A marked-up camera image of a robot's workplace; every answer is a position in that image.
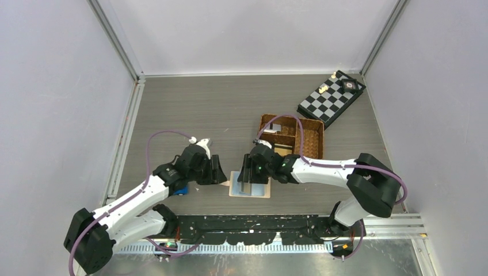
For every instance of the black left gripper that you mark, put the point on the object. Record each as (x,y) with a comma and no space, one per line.
(215,175)

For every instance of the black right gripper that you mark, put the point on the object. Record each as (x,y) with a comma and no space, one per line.
(248,163)

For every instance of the beige leather card holder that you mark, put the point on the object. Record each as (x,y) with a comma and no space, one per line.
(249,190)

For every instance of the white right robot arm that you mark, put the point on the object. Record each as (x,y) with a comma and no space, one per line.
(374,189)

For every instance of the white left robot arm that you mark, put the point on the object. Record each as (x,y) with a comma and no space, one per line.
(94,236)

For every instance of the blue yellow toy car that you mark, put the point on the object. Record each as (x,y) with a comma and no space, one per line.
(182,191)

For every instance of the woven wicker divided basket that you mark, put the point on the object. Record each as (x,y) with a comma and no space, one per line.
(306,136)

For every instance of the black white chessboard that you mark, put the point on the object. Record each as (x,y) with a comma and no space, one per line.
(327,107)

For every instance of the small black square box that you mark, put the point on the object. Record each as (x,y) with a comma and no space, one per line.
(350,85)

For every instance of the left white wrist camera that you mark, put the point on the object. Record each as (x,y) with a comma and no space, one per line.
(205,144)

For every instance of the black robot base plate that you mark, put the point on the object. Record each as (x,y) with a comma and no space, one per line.
(299,229)

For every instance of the aluminium frame rail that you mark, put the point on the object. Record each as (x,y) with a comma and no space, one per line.
(106,15)

